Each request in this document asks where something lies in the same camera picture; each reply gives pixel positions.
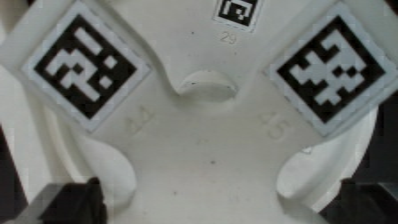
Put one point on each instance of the white cross-shaped table base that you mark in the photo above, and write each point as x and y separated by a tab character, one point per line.
207	150

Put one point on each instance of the white round table top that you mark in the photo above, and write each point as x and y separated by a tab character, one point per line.
189	33

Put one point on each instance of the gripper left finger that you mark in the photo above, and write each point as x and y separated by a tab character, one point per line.
68	204

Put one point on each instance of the white cylindrical table leg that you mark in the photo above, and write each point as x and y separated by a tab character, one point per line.
209	87

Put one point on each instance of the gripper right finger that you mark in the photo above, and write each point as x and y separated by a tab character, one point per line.
365	204

